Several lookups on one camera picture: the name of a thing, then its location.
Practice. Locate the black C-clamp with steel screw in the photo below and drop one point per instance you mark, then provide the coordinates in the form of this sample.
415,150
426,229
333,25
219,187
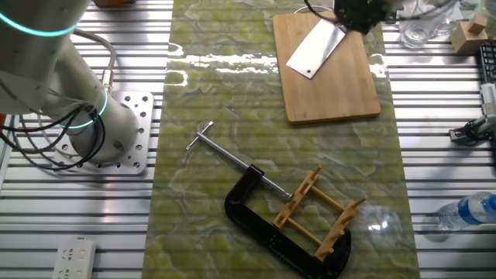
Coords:
248,217

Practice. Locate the green marble pattern mat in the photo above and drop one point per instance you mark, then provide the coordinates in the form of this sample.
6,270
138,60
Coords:
217,116

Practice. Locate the white power strip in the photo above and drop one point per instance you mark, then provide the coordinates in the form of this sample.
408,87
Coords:
75,259

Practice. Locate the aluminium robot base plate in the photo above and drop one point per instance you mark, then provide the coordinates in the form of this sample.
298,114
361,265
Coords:
141,116

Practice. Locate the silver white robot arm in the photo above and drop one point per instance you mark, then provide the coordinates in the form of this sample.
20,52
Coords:
35,69

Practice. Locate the large light wooden block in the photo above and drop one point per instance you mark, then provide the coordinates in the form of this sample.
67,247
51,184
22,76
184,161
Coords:
463,40

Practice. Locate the wooden knife rack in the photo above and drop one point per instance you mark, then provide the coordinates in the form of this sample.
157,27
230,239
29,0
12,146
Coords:
294,199

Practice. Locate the small light wooden block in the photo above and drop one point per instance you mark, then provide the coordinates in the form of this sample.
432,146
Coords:
477,24

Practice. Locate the pale green container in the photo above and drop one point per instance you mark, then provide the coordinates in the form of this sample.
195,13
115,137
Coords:
487,8

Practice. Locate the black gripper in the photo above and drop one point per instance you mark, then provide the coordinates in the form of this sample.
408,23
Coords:
360,15

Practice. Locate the clear water bottle blue label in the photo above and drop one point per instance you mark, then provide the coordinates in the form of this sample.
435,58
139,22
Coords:
469,211

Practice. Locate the silver ribbed handheld device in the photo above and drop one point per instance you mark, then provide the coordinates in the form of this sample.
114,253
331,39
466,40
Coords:
489,98

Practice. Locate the bamboo cutting board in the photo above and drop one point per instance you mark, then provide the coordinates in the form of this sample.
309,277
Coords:
341,97

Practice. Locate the small camera on metal mount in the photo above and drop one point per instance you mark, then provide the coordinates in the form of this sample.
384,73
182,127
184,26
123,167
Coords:
470,131

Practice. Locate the stainless steel cleaver knife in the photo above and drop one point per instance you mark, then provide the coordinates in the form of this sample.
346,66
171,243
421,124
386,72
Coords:
314,48

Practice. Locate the black keyboard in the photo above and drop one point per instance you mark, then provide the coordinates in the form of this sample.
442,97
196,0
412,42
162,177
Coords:
489,62

